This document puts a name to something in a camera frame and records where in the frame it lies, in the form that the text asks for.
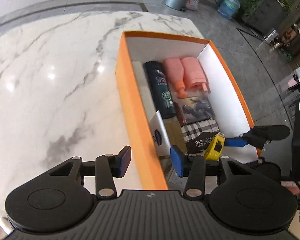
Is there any orange cardboard box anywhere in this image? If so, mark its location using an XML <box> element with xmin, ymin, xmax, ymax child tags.
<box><xmin>115</xmin><ymin>30</ymin><xmax>266</xmax><ymax>191</ymax></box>

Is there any plaid case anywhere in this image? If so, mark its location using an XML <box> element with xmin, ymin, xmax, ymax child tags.
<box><xmin>181</xmin><ymin>119</ymin><xmax>221</xmax><ymax>156</ymax></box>

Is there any blue water jug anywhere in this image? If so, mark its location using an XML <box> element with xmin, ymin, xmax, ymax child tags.
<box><xmin>217</xmin><ymin>0</ymin><xmax>242</xmax><ymax>20</ymax></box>

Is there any pink bottle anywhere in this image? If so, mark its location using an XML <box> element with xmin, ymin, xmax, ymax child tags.
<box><xmin>163</xmin><ymin>58</ymin><xmax>188</xmax><ymax>99</ymax></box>

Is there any pink cylindrical cup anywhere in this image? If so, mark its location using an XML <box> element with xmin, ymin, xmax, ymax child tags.
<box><xmin>181</xmin><ymin>57</ymin><xmax>211</xmax><ymax>93</ymax></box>

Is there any dark shampoo bottle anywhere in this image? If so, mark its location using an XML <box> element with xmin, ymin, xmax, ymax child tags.
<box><xmin>143</xmin><ymin>61</ymin><xmax>177</xmax><ymax>119</ymax></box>

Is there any dark grey cabinet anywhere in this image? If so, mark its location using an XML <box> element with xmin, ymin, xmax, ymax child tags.
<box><xmin>247</xmin><ymin>0</ymin><xmax>291</xmax><ymax>34</ymax></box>

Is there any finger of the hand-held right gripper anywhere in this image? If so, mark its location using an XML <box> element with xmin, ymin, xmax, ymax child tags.
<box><xmin>225</xmin><ymin>125</ymin><xmax>291</xmax><ymax>151</ymax></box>

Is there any person's right hand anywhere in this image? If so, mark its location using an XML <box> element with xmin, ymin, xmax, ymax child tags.
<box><xmin>281</xmin><ymin>181</ymin><xmax>300</xmax><ymax>196</ymax></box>

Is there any clear acrylic stand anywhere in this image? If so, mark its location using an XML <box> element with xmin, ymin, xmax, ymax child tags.
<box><xmin>263</xmin><ymin>28</ymin><xmax>278</xmax><ymax>46</ymax></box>

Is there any white cream tube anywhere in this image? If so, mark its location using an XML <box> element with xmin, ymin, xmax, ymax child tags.
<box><xmin>150</xmin><ymin>110</ymin><xmax>171</xmax><ymax>157</ymax></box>

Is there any illustrated card box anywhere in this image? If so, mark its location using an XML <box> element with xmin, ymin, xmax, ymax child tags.
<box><xmin>175</xmin><ymin>95</ymin><xmax>216</xmax><ymax>127</ymax></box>

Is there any yellow tape measure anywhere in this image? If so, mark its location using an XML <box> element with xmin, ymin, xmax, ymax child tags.
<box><xmin>205</xmin><ymin>133</ymin><xmax>226</xmax><ymax>161</ymax></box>

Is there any brown cardboard box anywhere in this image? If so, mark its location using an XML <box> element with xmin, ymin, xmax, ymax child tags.
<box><xmin>163</xmin><ymin>120</ymin><xmax>188</xmax><ymax>156</ymax></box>

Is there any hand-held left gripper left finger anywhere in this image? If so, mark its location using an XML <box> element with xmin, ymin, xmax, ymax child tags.
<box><xmin>48</xmin><ymin>145</ymin><xmax>132</xmax><ymax>198</ymax></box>

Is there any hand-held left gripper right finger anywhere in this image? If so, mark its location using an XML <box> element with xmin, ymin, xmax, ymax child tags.
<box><xmin>170</xmin><ymin>145</ymin><xmax>250</xmax><ymax>198</ymax></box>

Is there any white rectangular box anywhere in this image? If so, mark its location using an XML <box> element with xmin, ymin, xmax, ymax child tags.
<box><xmin>132</xmin><ymin>60</ymin><xmax>158</xmax><ymax>116</ymax></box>

